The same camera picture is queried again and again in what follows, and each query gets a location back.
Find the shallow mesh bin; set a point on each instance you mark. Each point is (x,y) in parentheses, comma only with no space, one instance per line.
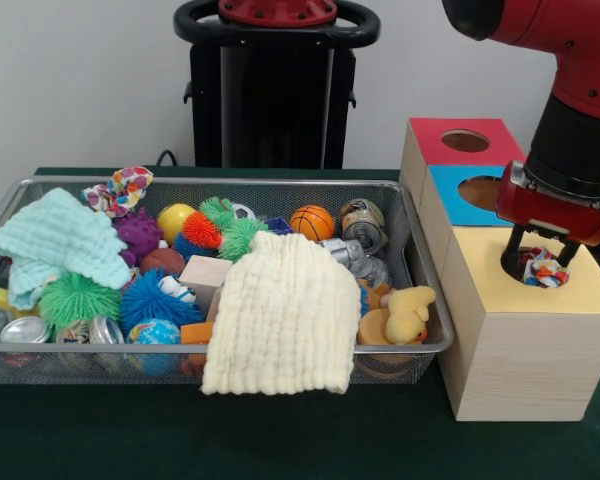
(80,365)

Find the globe print ball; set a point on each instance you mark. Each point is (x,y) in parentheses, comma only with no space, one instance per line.
(152,332)

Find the yellow plush duck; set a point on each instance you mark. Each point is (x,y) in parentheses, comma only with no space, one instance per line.
(405,315)

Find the green spiky ball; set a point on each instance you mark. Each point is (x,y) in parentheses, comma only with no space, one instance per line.
(77,300)

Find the colourful patterned cloth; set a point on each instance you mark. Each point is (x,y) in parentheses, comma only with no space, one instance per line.
(545,272)
(125,187)

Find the wooden box with three holes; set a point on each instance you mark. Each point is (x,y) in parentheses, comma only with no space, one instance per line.
(530,360)

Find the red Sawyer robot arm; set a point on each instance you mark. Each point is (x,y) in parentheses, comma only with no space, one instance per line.
(570,130)

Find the yellow ball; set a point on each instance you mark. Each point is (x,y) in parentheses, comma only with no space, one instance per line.
(175,220)

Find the purple knobby ball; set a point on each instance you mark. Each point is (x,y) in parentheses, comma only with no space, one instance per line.
(137,235)

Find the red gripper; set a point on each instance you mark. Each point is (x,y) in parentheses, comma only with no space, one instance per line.
(555,215)

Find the cream waffle cloth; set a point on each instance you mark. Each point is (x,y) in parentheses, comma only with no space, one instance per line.
(280,320)

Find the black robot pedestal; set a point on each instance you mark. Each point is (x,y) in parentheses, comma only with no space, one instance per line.
(260,110)

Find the dark green table cloth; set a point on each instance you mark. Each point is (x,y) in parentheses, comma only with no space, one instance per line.
(280,440)

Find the mint waffle cloth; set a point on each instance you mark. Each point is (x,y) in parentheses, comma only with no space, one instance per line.
(55,235)

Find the orange basketball toy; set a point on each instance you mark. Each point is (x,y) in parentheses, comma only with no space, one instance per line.
(311,221)

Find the blue spiky ball with eyes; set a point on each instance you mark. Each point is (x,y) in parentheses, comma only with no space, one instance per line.
(150,300)

